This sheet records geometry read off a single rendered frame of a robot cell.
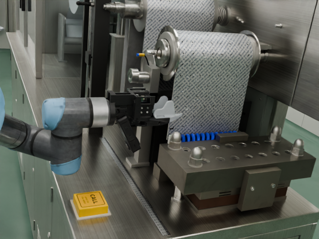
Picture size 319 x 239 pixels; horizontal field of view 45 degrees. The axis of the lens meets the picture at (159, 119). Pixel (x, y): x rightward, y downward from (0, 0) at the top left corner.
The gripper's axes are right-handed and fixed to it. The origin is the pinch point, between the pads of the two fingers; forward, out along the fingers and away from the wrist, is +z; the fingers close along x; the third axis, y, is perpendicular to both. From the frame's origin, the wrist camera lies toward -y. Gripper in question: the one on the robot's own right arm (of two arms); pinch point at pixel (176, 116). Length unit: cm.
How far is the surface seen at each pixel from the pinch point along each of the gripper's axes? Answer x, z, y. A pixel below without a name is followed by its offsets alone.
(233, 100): -0.3, 17.8, 4.4
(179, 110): -0.3, 0.5, 1.8
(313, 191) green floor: 97, 181, -109
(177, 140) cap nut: -8.3, -3.1, -3.3
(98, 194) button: -8.2, -23.0, -16.5
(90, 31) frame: 43.3, -14.1, 14.7
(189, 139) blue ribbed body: -3.6, 3.0, -5.4
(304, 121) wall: 199, 264, -95
